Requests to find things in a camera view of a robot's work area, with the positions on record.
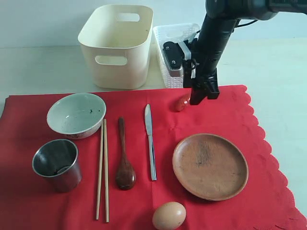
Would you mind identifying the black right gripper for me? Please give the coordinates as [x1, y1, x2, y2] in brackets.
[188, 16, 239, 105]

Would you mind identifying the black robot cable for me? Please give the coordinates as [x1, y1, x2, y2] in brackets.
[187, 19, 259, 80]

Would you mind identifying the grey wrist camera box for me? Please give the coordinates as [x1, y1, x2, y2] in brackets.
[162, 40, 192, 77]

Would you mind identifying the red toy sausage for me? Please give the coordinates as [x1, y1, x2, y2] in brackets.
[175, 94, 190, 112]

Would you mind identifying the brown egg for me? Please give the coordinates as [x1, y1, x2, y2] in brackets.
[152, 202, 186, 230]

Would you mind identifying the wooden chopstick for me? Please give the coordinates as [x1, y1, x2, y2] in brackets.
[95, 121, 104, 220]
[103, 119, 109, 223]

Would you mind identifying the left wooden chopstick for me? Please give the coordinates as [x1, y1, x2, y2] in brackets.
[95, 121, 104, 220]

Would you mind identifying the brown wooden plate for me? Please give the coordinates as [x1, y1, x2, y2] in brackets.
[172, 133, 249, 201]

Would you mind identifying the cream plastic storage bin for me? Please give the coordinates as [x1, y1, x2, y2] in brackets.
[78, 4, 154, 90]

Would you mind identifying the white ceramic bowl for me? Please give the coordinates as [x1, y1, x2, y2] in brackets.
[47, 93, 106, 139]

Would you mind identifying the right wooden chopstick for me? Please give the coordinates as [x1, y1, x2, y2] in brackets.
[103, 119, 109, 223]

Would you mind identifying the dark wooden spoon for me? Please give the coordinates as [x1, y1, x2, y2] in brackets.
[116, 117, 136, 190]

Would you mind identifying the stainless steel cup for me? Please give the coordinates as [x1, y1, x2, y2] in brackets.
[32, 139, 82, 193]

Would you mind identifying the red tablecloth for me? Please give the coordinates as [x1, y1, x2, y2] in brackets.
[0, 85, 307, 230]

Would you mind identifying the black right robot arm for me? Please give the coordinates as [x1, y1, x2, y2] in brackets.
[189, 0, 307, 105]

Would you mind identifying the white perforated plastic basket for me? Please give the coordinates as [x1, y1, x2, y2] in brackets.
[153, 23, 200, 88]

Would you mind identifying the silver table knife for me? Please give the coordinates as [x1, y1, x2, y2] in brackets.
[144, 104, 157, 181]

